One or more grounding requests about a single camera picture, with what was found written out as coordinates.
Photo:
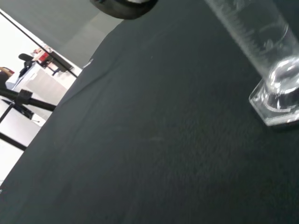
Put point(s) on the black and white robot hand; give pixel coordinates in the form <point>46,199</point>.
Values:
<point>123,9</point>

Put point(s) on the black camera tripod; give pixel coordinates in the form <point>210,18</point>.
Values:
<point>25,99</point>

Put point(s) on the clear tape strip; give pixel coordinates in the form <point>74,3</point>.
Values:
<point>87,64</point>

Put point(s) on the dark desk with frame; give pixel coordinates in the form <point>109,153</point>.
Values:
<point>59,63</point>

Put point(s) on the black office chair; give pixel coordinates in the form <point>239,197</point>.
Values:
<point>25,64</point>

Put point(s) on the black scalloped table cloth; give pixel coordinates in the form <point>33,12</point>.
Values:
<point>151,140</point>

